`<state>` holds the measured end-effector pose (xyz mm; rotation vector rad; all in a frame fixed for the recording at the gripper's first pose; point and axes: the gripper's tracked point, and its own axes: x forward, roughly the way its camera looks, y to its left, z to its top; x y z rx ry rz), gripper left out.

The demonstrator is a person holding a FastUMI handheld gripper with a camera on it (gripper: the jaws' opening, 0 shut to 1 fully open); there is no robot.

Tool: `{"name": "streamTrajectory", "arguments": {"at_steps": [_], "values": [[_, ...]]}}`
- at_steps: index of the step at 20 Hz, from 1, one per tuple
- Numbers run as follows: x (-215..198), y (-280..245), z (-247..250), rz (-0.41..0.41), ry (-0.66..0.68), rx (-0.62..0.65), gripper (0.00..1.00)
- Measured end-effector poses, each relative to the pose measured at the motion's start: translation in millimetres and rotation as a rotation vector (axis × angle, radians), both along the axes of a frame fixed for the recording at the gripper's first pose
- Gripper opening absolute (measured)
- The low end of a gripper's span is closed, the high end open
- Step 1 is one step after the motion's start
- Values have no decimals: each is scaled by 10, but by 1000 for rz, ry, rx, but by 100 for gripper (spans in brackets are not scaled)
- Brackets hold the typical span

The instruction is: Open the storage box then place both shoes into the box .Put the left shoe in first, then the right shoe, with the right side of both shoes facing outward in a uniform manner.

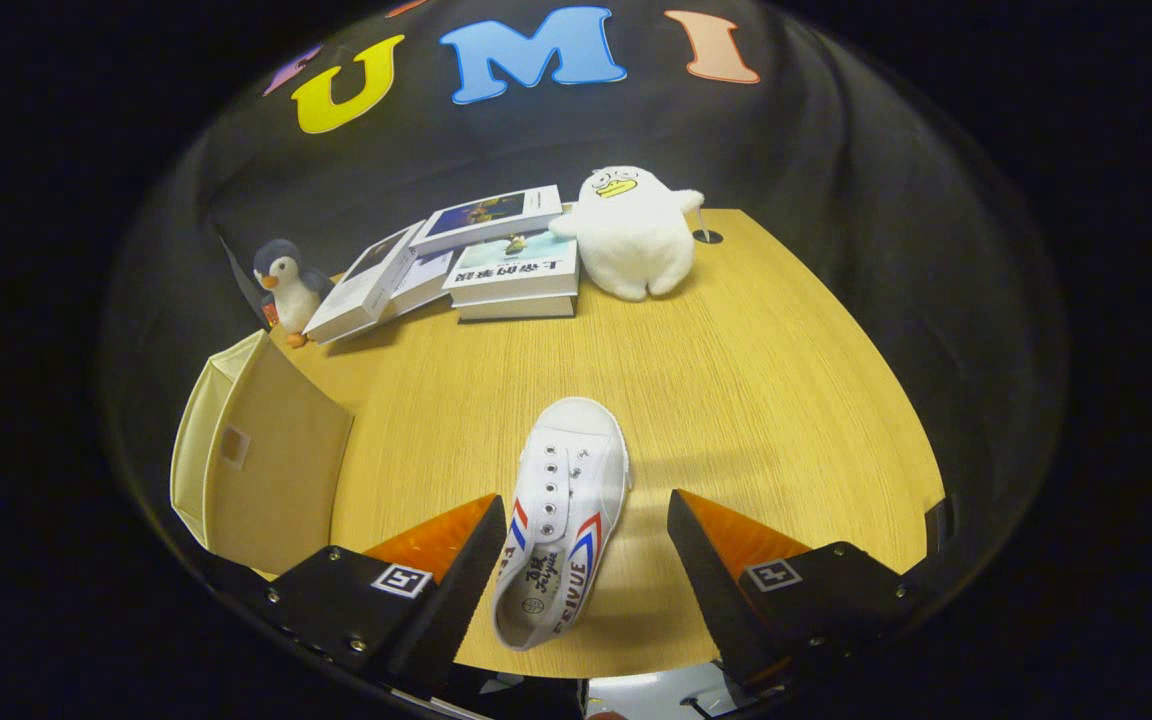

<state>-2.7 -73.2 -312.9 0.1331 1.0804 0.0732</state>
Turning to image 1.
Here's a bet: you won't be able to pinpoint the white duck plush toy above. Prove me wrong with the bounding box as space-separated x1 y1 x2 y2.
548 165 707 302

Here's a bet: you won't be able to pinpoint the white canvas shoe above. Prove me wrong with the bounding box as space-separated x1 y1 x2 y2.
491 397 632 653

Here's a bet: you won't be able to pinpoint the black backdrop cloth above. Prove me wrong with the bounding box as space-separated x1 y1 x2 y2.
101 0 1067 601

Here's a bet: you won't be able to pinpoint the grey penguin plush toy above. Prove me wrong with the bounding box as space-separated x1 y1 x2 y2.
252 239 335 349

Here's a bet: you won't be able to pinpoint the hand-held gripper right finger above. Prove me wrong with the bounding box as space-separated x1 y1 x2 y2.
666 488 922 701

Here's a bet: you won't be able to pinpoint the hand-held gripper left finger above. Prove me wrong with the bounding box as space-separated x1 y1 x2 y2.
261 493 509 701

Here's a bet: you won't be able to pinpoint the plain white book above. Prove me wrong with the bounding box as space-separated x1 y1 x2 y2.
376 248 457 321

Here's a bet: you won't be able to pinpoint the book with portrait cover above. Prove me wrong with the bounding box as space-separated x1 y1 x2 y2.
302 222 427 346

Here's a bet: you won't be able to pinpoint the book with teal cover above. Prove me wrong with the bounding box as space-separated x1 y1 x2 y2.
441 230 580 306

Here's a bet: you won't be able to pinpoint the book with blue cover picture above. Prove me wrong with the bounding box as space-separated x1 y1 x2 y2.
408 185 565 256

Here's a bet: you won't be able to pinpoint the beige fabric storage box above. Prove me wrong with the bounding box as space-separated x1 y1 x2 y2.
169 330 355 579

